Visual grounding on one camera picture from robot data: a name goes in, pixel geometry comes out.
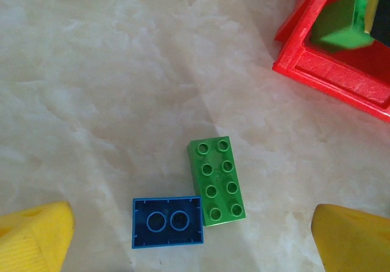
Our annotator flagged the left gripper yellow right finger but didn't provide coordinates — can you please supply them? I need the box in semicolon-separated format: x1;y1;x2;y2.
310;204;390;272

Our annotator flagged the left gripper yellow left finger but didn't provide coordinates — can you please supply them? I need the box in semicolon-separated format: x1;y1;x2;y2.
0;201;76;272

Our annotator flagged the green square lego brick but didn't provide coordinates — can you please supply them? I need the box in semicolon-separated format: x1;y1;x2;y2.
309;0;375;54

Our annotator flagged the red three-compartment bin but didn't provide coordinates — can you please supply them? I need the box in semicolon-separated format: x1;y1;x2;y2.
272;0;390;123

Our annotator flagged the blue lego brick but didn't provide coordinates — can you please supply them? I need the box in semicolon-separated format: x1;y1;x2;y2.
130;195;205;250

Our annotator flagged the green long lego brick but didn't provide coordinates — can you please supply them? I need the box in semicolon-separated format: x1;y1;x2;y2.
186;135;247;227

